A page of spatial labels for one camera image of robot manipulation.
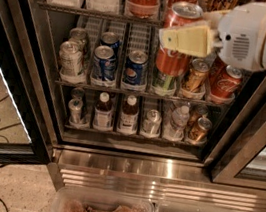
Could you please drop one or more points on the brown juice bottle right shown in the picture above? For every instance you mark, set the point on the brown juice bottle right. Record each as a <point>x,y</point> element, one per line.
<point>129,115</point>

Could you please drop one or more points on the white silver can rear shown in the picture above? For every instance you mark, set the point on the white silver can rear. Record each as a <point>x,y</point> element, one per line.
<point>81,36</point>

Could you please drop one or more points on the silver can bottom left rear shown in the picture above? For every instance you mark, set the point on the silver can bottom left rear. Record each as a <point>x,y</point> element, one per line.
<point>78,93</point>

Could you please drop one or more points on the blue pepsi can left front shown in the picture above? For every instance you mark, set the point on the blue pepsi can left front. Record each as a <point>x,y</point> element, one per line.
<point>104,65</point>

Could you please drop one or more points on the brown juice bottle left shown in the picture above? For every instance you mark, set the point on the brown juice bottle left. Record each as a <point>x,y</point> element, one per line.
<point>103,111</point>

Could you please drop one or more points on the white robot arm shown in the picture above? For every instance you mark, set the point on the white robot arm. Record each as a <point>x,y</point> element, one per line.
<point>237,36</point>

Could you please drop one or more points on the green can front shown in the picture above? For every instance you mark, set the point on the green can front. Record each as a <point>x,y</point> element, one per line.
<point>162,80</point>

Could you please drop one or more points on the silver can bottom middle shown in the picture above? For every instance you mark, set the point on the silver can bottom middle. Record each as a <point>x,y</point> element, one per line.
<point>152,122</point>

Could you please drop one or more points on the blue pepsi can middle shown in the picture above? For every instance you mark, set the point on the blue pepsi can middle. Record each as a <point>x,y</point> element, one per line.
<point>136,68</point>

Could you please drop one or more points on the white silver can front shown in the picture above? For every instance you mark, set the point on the white silver can front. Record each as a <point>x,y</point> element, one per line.
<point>71,59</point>

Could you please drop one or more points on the white silver can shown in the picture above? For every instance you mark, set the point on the white silver can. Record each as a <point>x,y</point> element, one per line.
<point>71,59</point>
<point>81,36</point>

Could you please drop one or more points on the right glass fridge door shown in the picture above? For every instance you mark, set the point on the right glass fridge door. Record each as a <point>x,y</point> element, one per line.
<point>244,163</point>

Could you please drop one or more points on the clear water bottle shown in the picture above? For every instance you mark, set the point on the clear water bottle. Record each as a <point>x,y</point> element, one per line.
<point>177,123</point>

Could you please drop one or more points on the silver can bottom left front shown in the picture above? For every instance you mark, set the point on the silver can bottom left front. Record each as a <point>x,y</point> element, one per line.
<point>76,111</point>

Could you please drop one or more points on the clear bin with pink wrap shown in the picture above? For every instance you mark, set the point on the clear bin with pink wrap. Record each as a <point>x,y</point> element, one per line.
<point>77,199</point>

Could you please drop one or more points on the blue pepsi can left rear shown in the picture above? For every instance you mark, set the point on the blue pepsi can left rear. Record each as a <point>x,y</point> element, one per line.
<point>110,39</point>

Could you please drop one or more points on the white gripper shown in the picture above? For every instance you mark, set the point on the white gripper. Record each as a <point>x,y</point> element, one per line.
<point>241,36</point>

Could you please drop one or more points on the gold can middle shelf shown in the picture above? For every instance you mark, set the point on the gold can middle shelf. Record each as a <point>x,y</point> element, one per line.
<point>196,75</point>

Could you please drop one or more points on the blue pepsi can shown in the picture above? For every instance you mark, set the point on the blue pepsi can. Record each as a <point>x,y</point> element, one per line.
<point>110,39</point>
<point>136,68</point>
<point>104,65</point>

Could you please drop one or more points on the red coke can front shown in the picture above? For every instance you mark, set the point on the red coke can front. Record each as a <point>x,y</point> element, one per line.
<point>227,82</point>

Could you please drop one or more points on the brown juice bottle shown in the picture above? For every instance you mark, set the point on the brown juice bottle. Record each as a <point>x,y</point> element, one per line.
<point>129,115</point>
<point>103,111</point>

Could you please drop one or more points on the gold can bottom rear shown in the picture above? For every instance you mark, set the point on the gold can bottom rear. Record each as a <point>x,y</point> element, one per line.
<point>197,112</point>

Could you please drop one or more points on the open glass fridge door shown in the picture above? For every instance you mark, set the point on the open glass fridge door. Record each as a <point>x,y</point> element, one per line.
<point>25,123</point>

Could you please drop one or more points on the gold can bottom front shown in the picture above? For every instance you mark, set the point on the gold can bottom front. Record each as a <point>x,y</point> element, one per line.
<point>200,129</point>

